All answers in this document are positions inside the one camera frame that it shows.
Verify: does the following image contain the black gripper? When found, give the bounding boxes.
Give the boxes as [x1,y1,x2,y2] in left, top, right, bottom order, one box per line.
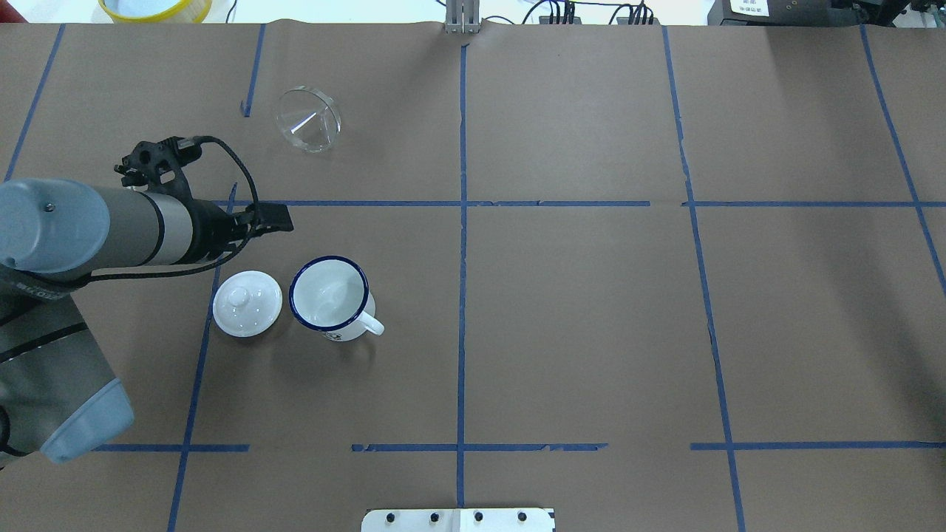
[188,199,294,264]

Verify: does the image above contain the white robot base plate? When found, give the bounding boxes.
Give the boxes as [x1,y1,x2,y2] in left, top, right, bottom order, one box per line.
[361,508,557,531]

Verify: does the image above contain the black computer box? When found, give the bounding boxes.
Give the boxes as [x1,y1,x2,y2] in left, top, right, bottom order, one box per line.
[707,1,911,27]

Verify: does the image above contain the grey aluminium frame post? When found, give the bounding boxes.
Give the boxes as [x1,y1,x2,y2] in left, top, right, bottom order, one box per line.
[440,0,482,34]

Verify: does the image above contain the white enamel cup blue rim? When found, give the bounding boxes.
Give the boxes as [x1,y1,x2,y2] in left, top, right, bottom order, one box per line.
[288,256,385,341]

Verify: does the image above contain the white enamel cup lid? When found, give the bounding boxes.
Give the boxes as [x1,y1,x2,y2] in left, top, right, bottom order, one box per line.
[211,270,284,338]

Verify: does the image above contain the yellow tape roll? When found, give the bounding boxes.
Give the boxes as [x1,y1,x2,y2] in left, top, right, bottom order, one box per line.
[98,1,213,24]

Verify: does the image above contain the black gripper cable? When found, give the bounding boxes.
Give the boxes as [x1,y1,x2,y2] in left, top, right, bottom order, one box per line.
[44,136,261,282]

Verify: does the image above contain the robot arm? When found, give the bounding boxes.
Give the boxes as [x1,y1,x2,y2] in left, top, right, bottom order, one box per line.
[2,179,293,467]

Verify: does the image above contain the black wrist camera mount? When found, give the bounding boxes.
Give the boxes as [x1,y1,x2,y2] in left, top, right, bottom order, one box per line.
[114,136,203,202]

